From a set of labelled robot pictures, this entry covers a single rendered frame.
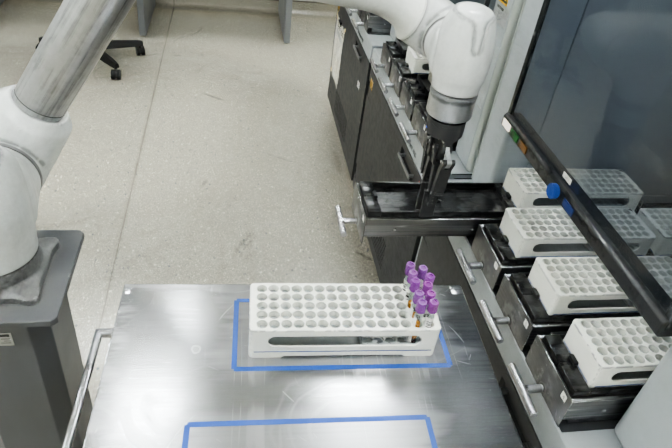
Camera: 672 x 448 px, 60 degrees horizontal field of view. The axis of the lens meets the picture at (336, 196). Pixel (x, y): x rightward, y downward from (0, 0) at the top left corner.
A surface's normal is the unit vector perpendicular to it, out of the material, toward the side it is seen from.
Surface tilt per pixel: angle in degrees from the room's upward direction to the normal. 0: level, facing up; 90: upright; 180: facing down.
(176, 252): 0
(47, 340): 90
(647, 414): 90
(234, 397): 0
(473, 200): 0
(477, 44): 81
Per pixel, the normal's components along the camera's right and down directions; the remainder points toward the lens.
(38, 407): 0.14, 0.60
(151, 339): 0.11, -0.80
